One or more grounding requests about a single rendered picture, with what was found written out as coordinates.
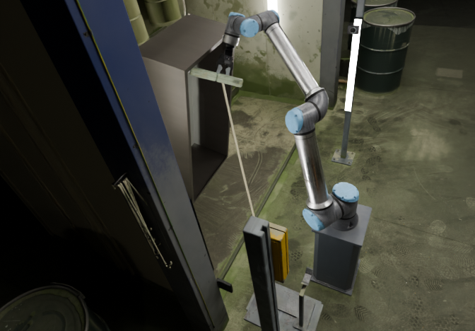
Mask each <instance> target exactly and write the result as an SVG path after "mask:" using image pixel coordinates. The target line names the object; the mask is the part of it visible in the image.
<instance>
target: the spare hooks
mask: <svg viewBox="0 0 475 331"><path fill-rule="evenodd" d="M127 173H128V172H127V171H125V172H124V173H122V175H120V176H119V178H118V179H117V180H116V181H115V182H113V183H112V184H111V186H112V188H113V189H116V188H115V187H119V188H120V190H121V192H122V194H123V195H124V197H125V199H126V200H127V202H128V204H129V206H130V208H131V210H132V212H133V214H134V216H135V218H136V220H137V222H138V224H139V225H140V228H141V230H142V231H143V234H144V235H145V237H146V236H147V237H146V239H147V241H148V243H149V245H150V247H151V249H152V251H153V253H154V255H155V256H156V258H157V259H158V256H157V255H158V254H160V256H161V258H162V260H163V262H164V264H165V266H166V267H167V268H168V269H171V267H168V265H169V266H170V265H171V264H172V261H170V264H168V263H166V262H165V260H164V259H163V256H162V255H161V253H160V251H159V249H158V247H157V245H160V244H161V243H159V244H158V243H155V242H154V241H155V238H154V239H153V237H152V236H151V234H150V232H149V231H151V230H152V228H151V227H150V228H148V227H147V225H146V223H145V221H144V219H143V217H142V215H141V212H140V210H139V207H138V205H137V203H136V200H135V197H134V194H133V192H132V189H131V186H132V187H133V189H134V190H135V191H136V193H137V194H138V195H139V196H140V198H142V200H143V201H144V202H145V203H146V201H145V200H144V199H143V197H142V196H141V195H140V194H139V193H138V191H137V190H136V188H135V187H134V186H133V185H132V184H131V183H130V181H129V180H128V178H127V176H126V174H127ZM121 182H123V183H124V185H125V187H126V189H127V191H128V192H129V195H130V197H131V199H132V201H131V199H130V198H129V195H128V194H127V191H126V190H125V188H124V187H123V185H122V183H121ZM117 184H118V185H117ZM125 193H126V194H125ZM126 195H127V196H126ZM127 197H128V198H129V200H128V199H127ZM129 201H130V202H131V205H132V206H133V208H134V210H135V211H134V210H133V208H132V206H131V205H130V203H129ZM146 205H147V203H146ZM147 206H148V205H147ZM135 212H136V213H135ZM136 214H137V215H138V216H139V218H140V220H141V221H140V220H139V218H138V216H137V215H136ZM148 235H149V236H150V238H149V236H148ZM151 241H152V242H153V244H154V245H155V247H156V249H157V252H156V251H155V250H154V248H153V245H152V243H151Z"/></svg>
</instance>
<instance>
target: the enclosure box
mask: <svg viewBox="0 0 475 331"><path fill-rule="evenodd" d="M226 25H227V24H225V23H221V22H218V21H214V20H211V19H208V18H204V17H201V16H196V15H194V14H190V15H188V14H187V15H186V16H184V17H182V18H181V19H179V20H178V21H176V22H175V23H173V24H172V25H170V26H169V27H167V28H166V29H164V30H163V31H161V32H160V33H158V34H157V35H155V36H154V37H152V38H151V39H149V40H147V41H146V42H145V43H143V44H142V45H140V46H139V49H140V52H141V56H142V58H143V62H144V64H145V67H146V70H147V73H148V77H149V79H150V82H151V85H152V88H153V92H154V94H155V97H156V100H157V103H158V107H159V109H160V113H161V115H162V118H163V121H164V124H165V128H166V130H167V133H168V136H169V139H170V143H171V145H172V149H173V151H174V154H175V158H176V160H177V164H178V166H179V169H180V172H181V175H182V179H183V181H184V185H185V187H186V190H187V194H188V196H189V198H190V199H192V203H193V204H194V203H195V201H196V200H197V198H198V197H199V195H200V194H201V193H202V192H203V190H204V189H205V187H206V186H207V185H208V183H209V182H210V181H211V179H212V177H213V176H214V175H215V174H216V172H217V171H218V169H219V168H220V167H221V166H222V164H223V162H224V161H225V160H226V158H227V157H228V145H229V133H230V118H229V115H228V109H227V105H226V102H225V96H224V92H223V87H222V83H219V82H217V81H211V80H208V79H203V78H199V77H195V76H191V75H190V74H189V71H190V70H191V69H192V68H193V67H196V68H200V69H205V70H209V71H214V72H216V62H217V61H218V59H219V58H220V55H221V53H224V50H225V45H223V43H224V42H223V35H224V33H225V28H226ZM224 85H225V91H226V95H227V99H228V104H229V108H230V111H231V100H232V88H233V86H232V85H228V84H225V83H224Z"/></svg>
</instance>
